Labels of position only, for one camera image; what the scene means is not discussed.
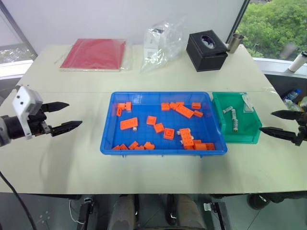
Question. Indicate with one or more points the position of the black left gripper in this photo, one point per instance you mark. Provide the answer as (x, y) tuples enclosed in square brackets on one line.
[(37, 123)]

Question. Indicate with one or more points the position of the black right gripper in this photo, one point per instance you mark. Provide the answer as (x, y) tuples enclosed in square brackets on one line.
[(303, 129)]

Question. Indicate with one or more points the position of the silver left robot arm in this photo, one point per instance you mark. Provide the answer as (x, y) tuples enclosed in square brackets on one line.
[(14, 127)]

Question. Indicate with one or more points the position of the green plastic bin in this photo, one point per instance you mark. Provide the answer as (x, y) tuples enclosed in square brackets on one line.
[(249, 127)]

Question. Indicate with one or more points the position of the black tissue box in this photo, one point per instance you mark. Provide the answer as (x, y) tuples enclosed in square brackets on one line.
[(206, 55)]

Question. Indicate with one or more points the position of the clear plastic water bottle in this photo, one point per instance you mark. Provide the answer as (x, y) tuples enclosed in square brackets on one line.
[(292, 94)]

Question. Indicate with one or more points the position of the black waste bin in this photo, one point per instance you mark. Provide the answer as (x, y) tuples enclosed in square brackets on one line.
[(278, 86)]

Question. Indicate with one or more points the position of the clear plastic label card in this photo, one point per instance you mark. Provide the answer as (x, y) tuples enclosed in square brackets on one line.
[(248, 105)]

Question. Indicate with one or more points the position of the blue plastic tray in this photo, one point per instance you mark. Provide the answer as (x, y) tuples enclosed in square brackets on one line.
[(108, 134)]

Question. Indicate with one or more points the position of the white thermos bottle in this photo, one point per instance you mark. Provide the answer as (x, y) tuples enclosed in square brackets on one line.
[(297, 62)]

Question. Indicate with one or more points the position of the red notebook in sleeve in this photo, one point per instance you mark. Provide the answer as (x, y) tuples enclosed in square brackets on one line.
[(93, 55)]

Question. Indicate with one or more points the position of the dark round shape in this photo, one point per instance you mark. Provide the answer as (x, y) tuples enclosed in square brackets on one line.
[(275, 201)]

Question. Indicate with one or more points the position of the metal cup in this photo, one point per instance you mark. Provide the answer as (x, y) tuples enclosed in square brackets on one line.
[(235, 43)]

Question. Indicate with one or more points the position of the long orange building block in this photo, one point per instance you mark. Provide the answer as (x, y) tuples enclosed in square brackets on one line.
[(184, 111)]

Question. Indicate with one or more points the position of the dark rounded shape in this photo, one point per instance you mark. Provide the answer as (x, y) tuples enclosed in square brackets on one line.
[(122, 213), (187, 213)]

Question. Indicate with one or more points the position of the clear plastic bag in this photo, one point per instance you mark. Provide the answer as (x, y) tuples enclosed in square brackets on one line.
[(170, 48)]

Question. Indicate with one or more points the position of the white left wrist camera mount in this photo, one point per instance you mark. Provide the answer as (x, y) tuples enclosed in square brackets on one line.
[(24, 100)]

